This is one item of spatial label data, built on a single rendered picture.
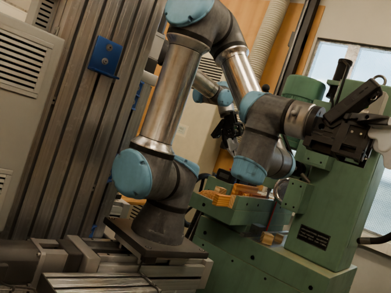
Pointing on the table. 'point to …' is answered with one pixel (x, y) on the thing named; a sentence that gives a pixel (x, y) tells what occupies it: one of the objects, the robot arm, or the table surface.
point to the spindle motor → (304, 83)
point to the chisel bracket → (269, 183)
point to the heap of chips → (209, 193)
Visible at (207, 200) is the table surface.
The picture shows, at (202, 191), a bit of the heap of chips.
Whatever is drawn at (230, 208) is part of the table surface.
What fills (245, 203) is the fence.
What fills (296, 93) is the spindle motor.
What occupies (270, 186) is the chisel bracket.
